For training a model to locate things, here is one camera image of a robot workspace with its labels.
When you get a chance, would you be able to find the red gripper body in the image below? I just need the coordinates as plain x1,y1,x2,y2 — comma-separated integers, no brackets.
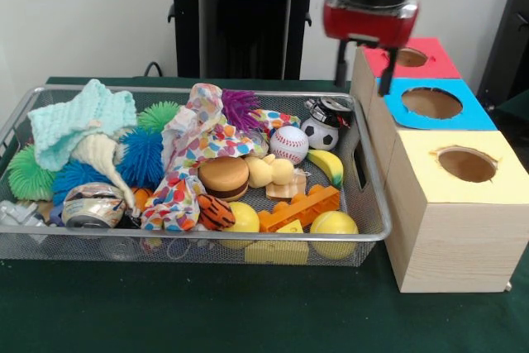
322,0,419,49

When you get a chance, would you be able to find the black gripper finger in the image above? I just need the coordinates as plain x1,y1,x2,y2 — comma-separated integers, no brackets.
378,47,400,98
335,40,352,88

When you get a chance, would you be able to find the polka dot cloth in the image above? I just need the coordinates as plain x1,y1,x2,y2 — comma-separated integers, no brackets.
140,174,202,232
160,83,268,174

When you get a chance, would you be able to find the mint green muslin cloth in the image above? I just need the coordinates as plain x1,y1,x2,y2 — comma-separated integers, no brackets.
27,79,139,172

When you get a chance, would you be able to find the wooden three-hole box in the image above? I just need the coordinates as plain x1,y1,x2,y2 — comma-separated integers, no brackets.
349,36,529,294

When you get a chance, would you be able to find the small soccer ball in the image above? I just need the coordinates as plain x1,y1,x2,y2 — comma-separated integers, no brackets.
300,116,340,150

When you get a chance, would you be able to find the white baseball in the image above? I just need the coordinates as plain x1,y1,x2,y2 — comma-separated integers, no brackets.
269,126,310,165

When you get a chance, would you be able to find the yellow toy banana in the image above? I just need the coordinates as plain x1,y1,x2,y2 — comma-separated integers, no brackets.
307,149,345,189

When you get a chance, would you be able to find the black upright stand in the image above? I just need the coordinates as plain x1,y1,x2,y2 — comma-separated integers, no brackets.
474,0,529,117

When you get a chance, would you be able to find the dark green table cloth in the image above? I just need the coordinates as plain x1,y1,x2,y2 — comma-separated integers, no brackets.
0,75,529,353
495,87,529,117

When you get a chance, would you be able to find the orange block toy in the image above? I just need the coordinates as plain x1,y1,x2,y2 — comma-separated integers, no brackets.
258,184,341,233

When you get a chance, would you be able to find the yellow ball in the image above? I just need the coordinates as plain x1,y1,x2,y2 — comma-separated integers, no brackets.
309,210,360,260

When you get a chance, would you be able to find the blue spiky ball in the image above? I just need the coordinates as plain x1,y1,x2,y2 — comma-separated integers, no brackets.
115,127,166,188

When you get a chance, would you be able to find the cream muslin cloth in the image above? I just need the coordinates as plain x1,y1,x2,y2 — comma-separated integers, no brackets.
72,131,137,209

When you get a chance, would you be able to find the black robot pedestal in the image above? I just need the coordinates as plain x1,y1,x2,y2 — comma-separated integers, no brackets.
159,0,334,80

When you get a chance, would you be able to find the black looped cable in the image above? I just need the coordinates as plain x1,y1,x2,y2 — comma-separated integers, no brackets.
142,61,166,78

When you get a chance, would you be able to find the silver wire mesh bin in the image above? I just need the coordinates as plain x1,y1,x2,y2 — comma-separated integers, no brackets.
0,84,393,266

